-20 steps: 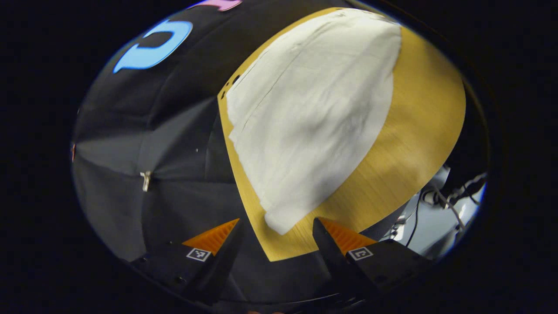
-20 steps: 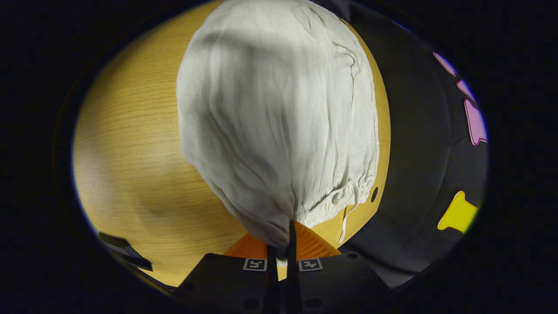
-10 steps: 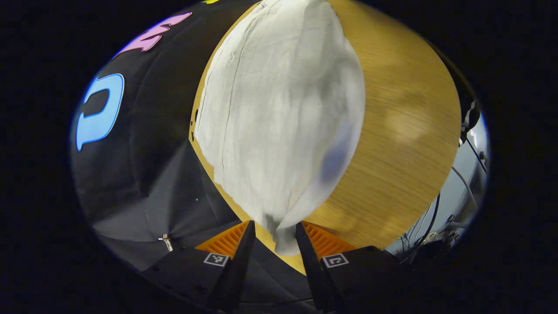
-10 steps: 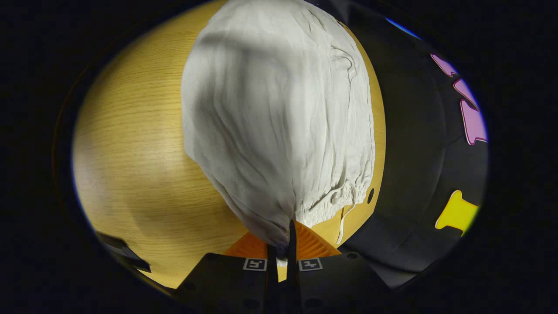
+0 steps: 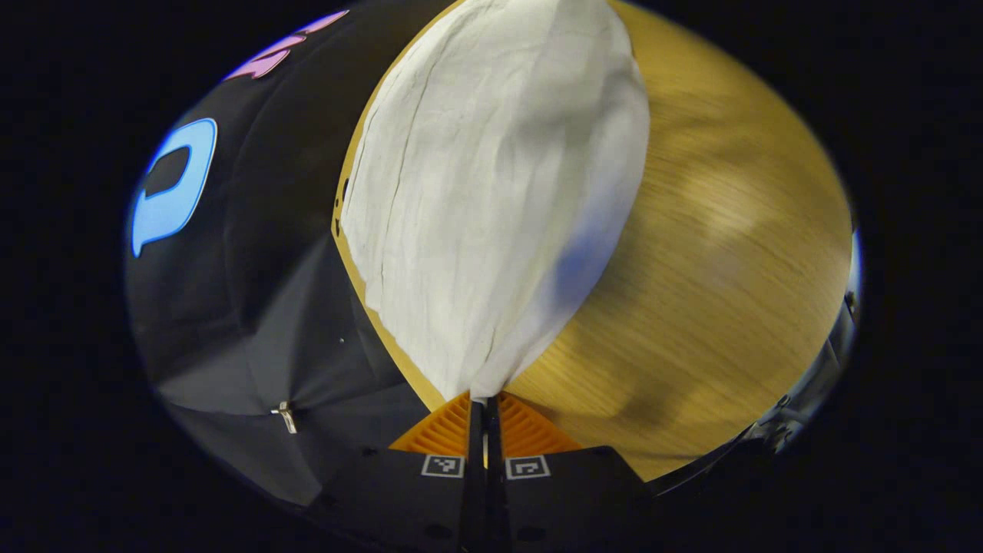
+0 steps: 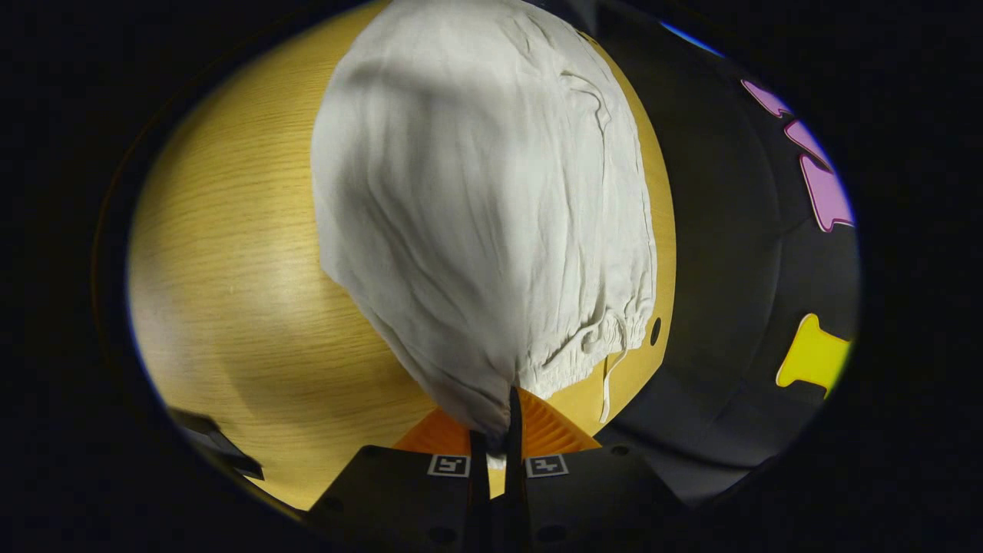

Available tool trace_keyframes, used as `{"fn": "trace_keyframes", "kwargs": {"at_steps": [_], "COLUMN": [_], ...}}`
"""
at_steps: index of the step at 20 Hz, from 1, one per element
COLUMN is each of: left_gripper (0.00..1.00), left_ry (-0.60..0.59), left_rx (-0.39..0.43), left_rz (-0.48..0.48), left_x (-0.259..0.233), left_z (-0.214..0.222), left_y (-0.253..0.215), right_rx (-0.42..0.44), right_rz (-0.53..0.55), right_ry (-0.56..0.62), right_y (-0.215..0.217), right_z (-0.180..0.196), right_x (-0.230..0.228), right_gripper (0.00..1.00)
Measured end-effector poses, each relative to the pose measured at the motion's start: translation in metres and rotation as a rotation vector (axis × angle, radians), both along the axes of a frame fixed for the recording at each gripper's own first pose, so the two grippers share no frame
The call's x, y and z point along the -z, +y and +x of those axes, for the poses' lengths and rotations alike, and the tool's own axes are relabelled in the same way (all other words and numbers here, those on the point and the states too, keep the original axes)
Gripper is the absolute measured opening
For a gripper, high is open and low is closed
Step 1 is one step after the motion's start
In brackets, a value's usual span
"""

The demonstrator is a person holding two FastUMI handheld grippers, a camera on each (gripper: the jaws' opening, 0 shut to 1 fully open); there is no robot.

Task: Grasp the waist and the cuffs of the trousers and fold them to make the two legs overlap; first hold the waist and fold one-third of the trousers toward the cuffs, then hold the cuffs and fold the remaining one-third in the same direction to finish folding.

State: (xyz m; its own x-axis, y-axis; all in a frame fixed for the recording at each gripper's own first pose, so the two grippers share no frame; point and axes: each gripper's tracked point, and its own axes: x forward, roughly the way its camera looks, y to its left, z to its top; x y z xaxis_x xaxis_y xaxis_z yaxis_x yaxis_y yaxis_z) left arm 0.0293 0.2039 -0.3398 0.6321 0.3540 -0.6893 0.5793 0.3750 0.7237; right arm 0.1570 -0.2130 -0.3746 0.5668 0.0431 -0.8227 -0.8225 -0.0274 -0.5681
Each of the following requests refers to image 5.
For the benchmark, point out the black backdrop cloth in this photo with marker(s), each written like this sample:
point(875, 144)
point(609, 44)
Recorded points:
point(269, 269)

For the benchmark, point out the white jeans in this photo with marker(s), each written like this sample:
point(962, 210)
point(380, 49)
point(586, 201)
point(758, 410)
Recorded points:
point(491, 192)

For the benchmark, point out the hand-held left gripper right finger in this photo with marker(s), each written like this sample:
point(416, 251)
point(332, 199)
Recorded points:
point(495, 491)

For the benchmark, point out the silver metal clip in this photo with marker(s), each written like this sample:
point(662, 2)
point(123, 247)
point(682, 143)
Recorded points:
point(286, 416)

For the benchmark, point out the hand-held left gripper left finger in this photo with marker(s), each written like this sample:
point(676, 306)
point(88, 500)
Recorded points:
point(475, 491)

